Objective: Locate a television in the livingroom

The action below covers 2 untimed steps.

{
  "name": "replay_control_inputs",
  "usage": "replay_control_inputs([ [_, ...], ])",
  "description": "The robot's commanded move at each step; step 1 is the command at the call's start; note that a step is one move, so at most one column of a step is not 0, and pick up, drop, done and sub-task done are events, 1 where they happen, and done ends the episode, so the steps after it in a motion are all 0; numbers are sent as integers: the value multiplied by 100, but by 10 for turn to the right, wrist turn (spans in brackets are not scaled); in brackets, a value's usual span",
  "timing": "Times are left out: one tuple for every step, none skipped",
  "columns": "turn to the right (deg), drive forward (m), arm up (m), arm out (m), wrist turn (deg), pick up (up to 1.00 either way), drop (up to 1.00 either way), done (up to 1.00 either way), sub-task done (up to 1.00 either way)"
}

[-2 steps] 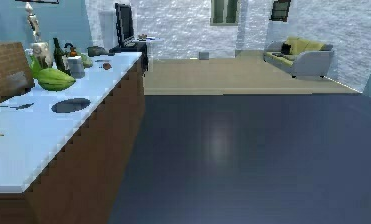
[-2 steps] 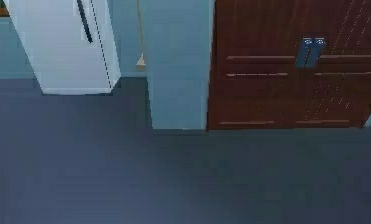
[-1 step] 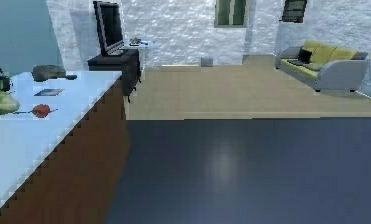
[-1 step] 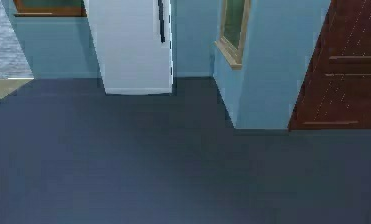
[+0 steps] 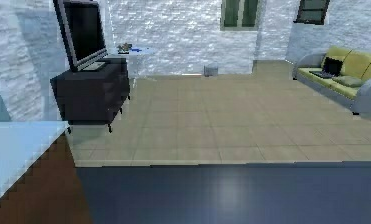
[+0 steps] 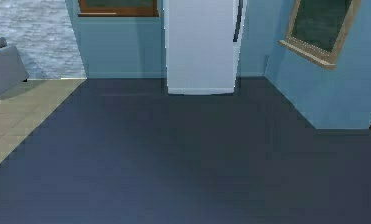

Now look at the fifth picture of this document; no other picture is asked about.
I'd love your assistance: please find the grey green pillow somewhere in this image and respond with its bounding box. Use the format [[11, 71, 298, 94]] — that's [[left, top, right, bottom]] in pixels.
[[332, 75, 367, 89]]

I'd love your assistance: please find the dark television stand cabinet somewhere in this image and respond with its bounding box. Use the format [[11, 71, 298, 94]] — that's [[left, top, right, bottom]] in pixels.
[[49, 57, 131, 134]]

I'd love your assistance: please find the pale side table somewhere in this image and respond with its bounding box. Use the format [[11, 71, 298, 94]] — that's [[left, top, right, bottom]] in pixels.
[[108, 46, 157, 80]]

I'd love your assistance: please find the green framed window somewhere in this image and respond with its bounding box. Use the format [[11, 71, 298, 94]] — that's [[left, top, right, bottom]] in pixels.
[[220, 0, 261, 32]]

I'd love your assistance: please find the black flat television set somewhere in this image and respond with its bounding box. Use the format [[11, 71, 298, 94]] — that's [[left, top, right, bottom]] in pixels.
[[52, 0, 109, 73]]

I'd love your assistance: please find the grey sofa with yellow cushions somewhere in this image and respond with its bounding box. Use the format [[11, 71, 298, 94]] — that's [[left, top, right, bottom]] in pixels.
[[291, 45, 371, 121]]

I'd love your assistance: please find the grey waste bin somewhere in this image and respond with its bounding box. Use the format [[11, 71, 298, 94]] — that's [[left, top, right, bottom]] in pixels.
[[203, 63, 219, 78]]

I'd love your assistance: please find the pale blue table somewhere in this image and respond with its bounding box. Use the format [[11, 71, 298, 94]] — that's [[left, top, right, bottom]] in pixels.
[[0, 120, 71, 205]]

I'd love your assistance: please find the black laptop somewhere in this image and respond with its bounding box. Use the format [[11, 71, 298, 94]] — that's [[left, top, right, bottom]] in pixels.
[[309, 56, 344, 80]]

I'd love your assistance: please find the dark framed window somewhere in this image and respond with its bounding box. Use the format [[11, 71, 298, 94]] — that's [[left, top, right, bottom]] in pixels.
[[293, 0, 331, 26]]

